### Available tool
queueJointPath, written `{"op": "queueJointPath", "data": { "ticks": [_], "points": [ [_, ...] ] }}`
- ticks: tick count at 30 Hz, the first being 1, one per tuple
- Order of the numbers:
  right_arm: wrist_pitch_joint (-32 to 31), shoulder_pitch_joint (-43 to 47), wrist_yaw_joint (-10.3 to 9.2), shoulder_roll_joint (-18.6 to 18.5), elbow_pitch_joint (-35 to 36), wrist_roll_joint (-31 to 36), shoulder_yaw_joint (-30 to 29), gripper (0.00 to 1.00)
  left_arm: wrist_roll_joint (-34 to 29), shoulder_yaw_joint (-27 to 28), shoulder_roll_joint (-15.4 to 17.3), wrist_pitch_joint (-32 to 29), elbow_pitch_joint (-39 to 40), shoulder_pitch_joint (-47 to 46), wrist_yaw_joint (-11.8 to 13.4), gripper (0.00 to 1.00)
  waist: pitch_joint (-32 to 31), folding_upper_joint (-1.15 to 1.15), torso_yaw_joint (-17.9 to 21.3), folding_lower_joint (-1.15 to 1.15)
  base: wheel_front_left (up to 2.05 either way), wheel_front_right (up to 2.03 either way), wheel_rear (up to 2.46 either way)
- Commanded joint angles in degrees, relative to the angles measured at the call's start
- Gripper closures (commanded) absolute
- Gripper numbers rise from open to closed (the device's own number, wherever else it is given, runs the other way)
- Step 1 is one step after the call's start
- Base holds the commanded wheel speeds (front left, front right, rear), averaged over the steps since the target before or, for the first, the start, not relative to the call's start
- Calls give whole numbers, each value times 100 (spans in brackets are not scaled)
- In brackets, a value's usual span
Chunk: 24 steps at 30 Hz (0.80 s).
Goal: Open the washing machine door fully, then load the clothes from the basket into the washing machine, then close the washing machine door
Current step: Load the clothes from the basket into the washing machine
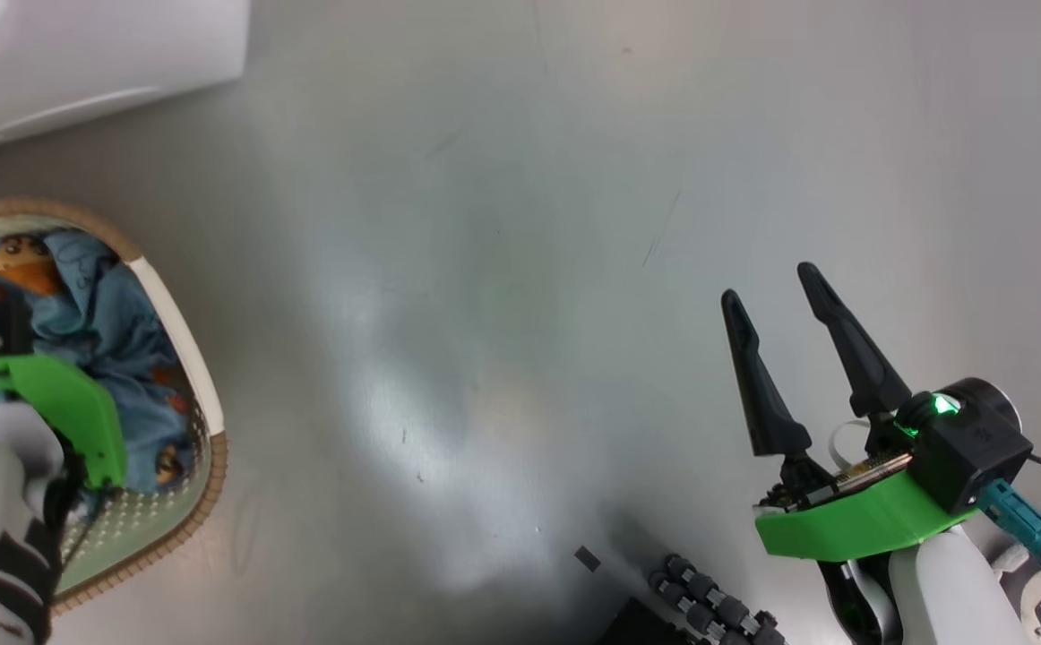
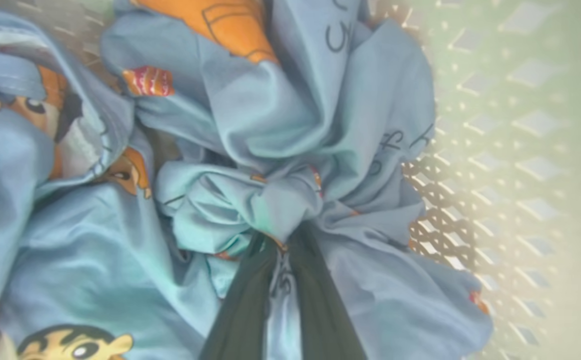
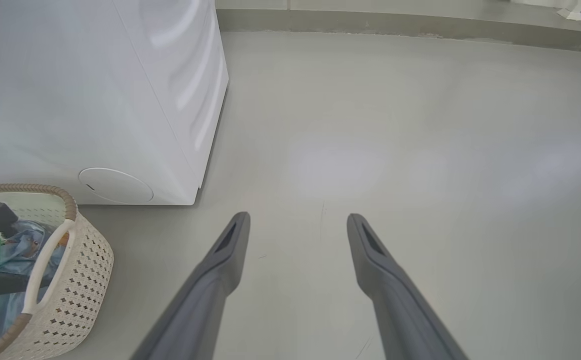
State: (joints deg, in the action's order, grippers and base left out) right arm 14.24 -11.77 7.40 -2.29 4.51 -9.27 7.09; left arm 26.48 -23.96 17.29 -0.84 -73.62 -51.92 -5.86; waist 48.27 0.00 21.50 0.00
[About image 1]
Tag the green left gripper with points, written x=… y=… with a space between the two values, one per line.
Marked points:
x=81 y=403

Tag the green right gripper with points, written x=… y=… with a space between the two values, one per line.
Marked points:
x=861 y=524

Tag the blue cartoon print garment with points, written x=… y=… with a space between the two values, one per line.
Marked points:
x=108 y=322

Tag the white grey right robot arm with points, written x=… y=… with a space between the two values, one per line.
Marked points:
x=942 y=591

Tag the black robot base rollers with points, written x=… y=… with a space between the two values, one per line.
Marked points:
x=709 y=605

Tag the cream perforated laundry basket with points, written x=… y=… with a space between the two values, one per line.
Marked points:
x=176 y=322

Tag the white front-load washing machine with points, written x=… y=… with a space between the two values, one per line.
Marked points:
x=81 y=54

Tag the small black floor piece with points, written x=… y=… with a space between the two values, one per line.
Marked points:
x=587 y=558

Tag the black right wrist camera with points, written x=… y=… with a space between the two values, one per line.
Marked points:
x=977 y=448

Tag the teal right camera connector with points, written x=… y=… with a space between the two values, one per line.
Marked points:
x=1022 y=524

